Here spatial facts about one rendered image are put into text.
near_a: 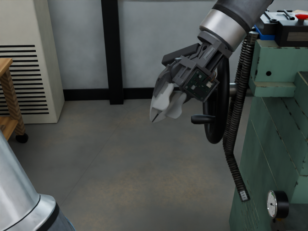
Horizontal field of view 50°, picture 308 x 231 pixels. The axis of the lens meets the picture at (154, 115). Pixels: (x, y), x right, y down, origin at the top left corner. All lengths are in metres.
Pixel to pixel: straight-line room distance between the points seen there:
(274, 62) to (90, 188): 1.21
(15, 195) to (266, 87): 0.58
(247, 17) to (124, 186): 1.24
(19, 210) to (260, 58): 0.59
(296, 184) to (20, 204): 0.60
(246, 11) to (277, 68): 0.20
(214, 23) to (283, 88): 0.26
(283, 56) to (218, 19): 0.21
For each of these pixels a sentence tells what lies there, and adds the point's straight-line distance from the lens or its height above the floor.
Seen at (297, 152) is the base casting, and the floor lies 0.75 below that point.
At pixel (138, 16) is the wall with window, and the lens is 2.19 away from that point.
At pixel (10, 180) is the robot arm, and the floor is 0.88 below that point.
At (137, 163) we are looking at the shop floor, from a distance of 1.87.
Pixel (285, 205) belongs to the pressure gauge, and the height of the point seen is 0.68.
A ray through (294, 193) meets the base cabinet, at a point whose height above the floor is 0.65.
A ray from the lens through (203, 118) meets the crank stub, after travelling 0.80.
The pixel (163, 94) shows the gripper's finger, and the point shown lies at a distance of 0.70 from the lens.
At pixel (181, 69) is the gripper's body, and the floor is 0.94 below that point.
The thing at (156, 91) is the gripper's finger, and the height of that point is 0.90.
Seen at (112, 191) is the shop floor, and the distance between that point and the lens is 1.73.
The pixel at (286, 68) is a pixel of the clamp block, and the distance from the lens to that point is 0.84.
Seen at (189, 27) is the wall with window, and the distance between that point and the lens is 2.23.
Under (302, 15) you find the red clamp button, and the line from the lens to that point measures 0.83.
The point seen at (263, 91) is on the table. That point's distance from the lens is 0.83.
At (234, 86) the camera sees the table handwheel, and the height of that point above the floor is 0.82.
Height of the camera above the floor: 1.25
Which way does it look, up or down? 34 degrees down
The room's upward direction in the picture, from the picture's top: straight up
